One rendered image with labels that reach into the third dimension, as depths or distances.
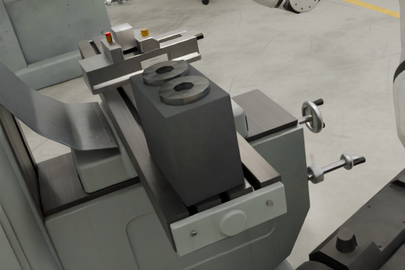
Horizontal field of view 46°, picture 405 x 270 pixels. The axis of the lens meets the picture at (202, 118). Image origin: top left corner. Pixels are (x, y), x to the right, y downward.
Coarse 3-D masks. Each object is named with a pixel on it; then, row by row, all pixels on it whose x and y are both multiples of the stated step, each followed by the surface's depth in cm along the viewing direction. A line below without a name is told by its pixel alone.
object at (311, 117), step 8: (304, 104) 164; (312, 104) 161; (320, 104) 163; (304, 112) 168; (312, 112) 163; (320, 112) 160; (304, 120) 163; (312, 120) 164; (320, 120) 159; (312, 128) 166; (320, 128) 161
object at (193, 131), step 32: (160, 64) 94; (160, 96) 82; (192, 96) 80; (224, 96) 80; (160, 128) 83; (192, 128) 80; (224, 128) 83; (160, 160) 94; (192, 160) 83; (224, 160) 85; (192, 192) 85
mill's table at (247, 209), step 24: (96, 48) 183; (120, 96) 134; (120, 120) 121; (144, 144) 109; (240, 144) 102; (144, 168) 100; (264, 168) 93; (168, 192) 91; (240, 192) 88; (264, 192) 88; (168, 216) 85; (192, 216) 86; (216, 216) 86; (240, 216) 87; (264, 216) 90; (192, 240) 86; (216, 240) 88
